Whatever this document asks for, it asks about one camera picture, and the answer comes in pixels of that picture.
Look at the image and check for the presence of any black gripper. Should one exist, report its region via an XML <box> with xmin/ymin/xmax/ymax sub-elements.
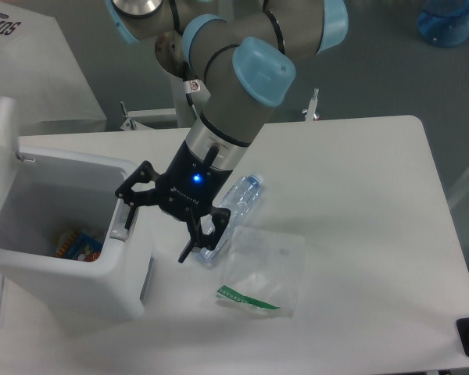
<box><xmin>114</xmin><ymin>139</ymin><xmax>235</xmax><ymax>264</ymax></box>

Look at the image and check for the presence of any white plastic trash can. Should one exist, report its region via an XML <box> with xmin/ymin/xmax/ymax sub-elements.
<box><xmin>0</xmin><ymin>97</ymin><xmax>154</xmax><ymax>320</ymax></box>

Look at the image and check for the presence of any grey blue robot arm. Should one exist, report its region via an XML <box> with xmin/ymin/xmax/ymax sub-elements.
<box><xmin>106</xmin><ymin>1</ymin><xmax>349</xmax><ymax>257</ymax></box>

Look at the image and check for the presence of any colourful trash inside can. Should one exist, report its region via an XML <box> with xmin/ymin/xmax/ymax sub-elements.
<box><xmin>55</xmin><ymin>230</ymin><xmax>103</xmax><ymax>263</ymax></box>

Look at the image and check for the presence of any crushed clear plastic bottle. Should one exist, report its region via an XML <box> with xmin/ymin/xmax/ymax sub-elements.
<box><xmin>197</xmin><ymin>174</ymin><xmax>263</xmax><ymax>266</ymax></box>

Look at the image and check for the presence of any clear bag with green strip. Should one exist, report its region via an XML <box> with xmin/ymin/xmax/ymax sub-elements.
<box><xmin>216</xmin><ymin>227</ymin><xmax>306</xmax><ymax>318</ymax></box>

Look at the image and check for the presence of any white printed cardboard box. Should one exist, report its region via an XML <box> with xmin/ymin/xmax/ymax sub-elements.
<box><xmin>0</xmin><ymin>1</ymin><xmax>106</xmax><ymax>136</ymax></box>

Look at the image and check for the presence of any blue plastic water jug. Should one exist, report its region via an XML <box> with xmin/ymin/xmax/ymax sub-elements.
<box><xmin>416</xmin><ymin>1</ymin><xmax>469</xmax><ymax>48</ymax></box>

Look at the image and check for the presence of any white metal base frame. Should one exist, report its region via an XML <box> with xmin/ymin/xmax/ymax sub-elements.
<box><xmin>120</xmin><ymin>88</ymin><xmax>320</xmax><ymax>131</ymax></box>

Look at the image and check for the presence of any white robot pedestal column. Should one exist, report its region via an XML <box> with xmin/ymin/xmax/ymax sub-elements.
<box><xmin>170</xmin><ymin>76</ymin><xmax>210</xmax><ymax>128</ymax></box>

